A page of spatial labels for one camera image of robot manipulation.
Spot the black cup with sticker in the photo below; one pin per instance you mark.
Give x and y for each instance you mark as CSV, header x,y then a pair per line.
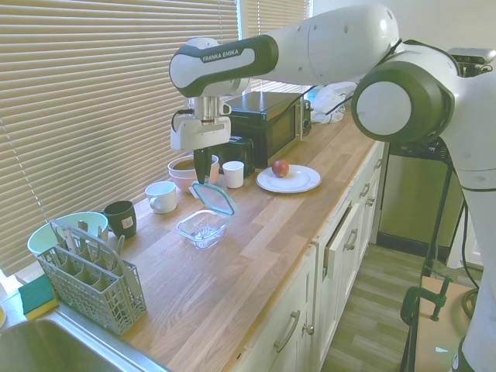
x,y
121,221

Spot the green yellow sponge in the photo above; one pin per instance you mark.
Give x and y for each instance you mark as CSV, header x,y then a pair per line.
x,y
36,298

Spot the gray white bowl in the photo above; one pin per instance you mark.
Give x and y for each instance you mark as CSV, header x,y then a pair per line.
x,y
182,164

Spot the round metal cabinet knob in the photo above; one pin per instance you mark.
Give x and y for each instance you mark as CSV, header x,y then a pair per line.
x,y
308,329
370,201

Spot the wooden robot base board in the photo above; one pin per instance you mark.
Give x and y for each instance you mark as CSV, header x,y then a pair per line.
x,y
438,341

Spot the gray stereo camera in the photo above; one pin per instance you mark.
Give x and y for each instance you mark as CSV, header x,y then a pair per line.
x,y
470,54

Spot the metal utensil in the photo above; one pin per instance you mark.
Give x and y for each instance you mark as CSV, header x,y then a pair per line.
x,y
121,244

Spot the black camera tripod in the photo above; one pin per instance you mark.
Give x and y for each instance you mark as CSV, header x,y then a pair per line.
x,y
436,232

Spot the yellow plastic item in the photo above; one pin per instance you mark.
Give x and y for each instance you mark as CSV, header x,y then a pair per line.
x,y
2,317

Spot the wide white mug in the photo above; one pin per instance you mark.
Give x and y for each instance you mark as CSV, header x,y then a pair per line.
x,y
162,197

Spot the small white cup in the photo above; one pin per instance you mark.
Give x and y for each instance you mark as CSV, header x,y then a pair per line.
x,y
233,176

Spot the clear lid teal rim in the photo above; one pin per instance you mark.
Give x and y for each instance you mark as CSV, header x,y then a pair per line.
x,y
215,199

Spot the white dinner plate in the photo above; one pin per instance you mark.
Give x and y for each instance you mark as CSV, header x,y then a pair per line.
x,y
302,180

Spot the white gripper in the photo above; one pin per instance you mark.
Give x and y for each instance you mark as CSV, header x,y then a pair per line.
x,y
201,131

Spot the white kitchen base cabinet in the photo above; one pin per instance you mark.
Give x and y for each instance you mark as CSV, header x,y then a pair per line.
x,y
337,302

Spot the black microwave oven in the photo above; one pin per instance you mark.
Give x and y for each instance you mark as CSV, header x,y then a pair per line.
x,y
263,128

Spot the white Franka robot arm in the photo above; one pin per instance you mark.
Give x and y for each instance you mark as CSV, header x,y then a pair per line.
x,y
329,46

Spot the red apple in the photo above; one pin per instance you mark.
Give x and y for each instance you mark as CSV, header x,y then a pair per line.
x,y
280,167

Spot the stainless steel dishwasher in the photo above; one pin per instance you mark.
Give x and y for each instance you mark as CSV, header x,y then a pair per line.
x,y
410,201

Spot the clear glass food container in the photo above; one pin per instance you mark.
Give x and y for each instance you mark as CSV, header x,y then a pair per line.
x,y
201,230

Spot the gray plastic cutlery basket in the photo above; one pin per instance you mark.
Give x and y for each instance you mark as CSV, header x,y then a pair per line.
x,y
97,294

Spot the mint green bowl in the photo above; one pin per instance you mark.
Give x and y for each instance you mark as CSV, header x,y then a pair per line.
x,y
38,242

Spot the wide beige window blinds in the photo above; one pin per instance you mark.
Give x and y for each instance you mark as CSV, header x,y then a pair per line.
x,y
97,97

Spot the dark green clamp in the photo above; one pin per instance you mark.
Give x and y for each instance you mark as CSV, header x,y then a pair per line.
x,y
410,298

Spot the white plastic bag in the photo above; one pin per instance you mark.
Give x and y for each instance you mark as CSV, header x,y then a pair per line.
x,y
333,100

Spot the narrow beige window blinds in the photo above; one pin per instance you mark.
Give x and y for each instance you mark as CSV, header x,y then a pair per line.
x,y
279,15

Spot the stainless steel sink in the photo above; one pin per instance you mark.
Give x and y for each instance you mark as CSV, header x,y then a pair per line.
x,y
58,348

